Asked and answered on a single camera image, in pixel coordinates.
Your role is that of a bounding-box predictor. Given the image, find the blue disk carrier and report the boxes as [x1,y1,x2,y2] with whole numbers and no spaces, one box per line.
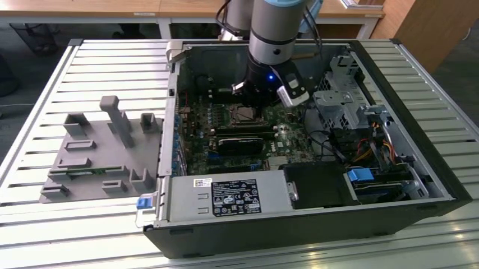
[346,167,375,185]

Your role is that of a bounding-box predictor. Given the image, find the white paper stack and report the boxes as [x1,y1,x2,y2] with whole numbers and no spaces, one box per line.
[339,0,386,9]

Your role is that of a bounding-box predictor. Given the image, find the black open PC case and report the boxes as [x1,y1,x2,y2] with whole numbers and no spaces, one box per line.
[142,39,474,260]

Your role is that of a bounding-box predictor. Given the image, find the gray parts rack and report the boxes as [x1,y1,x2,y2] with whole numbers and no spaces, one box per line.
[39,95,166,205]

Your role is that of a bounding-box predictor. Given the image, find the silver topped CPU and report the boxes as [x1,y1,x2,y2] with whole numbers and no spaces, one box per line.
[238,106,259,121]

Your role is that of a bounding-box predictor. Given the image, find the silver chipset heatsink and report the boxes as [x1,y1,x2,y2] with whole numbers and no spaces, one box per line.
[269,156,290,169]

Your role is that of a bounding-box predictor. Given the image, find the silver metal drive cage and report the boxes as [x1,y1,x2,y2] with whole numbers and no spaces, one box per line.
[313,54,379,130]

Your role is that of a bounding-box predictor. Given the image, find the green motherboard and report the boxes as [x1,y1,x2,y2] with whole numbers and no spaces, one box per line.
[175,91,319,176]

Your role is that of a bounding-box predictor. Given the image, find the wooden cabinet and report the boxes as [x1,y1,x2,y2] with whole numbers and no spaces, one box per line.
[393,0,479,74]

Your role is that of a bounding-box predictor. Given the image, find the blue case latch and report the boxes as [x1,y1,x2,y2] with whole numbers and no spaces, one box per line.
[136,196,155,210]

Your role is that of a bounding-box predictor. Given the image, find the black graphics card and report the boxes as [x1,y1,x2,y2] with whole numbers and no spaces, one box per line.
[215,136,267,157]

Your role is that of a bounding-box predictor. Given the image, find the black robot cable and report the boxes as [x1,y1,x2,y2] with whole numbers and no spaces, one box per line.
[215,0,323,55]

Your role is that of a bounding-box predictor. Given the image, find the gray case handle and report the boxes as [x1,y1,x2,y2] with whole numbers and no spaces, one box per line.
[166,41,188,64]

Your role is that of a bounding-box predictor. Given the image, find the metal socket cover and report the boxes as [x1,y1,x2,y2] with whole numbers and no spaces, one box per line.
[230,104,263,124]

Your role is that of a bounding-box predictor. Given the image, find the wooden desk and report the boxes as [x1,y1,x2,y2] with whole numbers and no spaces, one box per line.
[0,0,386,40]

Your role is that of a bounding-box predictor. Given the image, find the silver power supply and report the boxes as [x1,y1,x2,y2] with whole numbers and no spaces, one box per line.
[156,170,297,225]

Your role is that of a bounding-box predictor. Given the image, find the black mesh wastebasket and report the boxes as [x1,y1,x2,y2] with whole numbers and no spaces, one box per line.
[10,23,60,54]

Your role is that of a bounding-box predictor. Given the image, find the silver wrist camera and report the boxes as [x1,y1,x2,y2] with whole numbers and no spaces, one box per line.
[277,72,311,108]

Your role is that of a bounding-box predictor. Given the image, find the green RAM stick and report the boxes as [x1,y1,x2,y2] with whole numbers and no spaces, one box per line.
[67,167,127,178]

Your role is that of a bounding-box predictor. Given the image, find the yellow red wire bundle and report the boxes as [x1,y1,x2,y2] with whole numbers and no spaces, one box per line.
[354,138,398,164]

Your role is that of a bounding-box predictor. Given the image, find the black wire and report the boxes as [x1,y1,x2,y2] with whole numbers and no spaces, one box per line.
[309,130,347,162]

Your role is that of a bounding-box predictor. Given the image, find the CPU socket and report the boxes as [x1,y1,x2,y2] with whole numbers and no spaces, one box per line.
[226,103,266,126]

